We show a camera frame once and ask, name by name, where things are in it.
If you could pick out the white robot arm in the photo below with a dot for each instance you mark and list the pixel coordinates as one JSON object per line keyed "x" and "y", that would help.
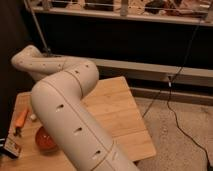
{"x": 56, "y": 98}

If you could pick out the grey low shelf beam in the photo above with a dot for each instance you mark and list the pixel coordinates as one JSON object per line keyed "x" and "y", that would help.
{"x": 155, "y": 72}

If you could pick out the metal stand pole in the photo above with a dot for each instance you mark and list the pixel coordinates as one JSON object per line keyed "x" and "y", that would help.
{"x": 45, "y": 47}

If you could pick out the red bowl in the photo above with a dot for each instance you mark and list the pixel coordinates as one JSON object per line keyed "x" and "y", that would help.
{"x": 44, "y": 141}

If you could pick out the small printed box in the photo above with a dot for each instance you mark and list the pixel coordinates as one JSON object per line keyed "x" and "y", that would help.
{"x": 11, "y": 148}

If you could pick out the upper wooden shelf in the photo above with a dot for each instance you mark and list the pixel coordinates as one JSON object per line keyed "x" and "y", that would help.
{"x": 184, "y": 12}

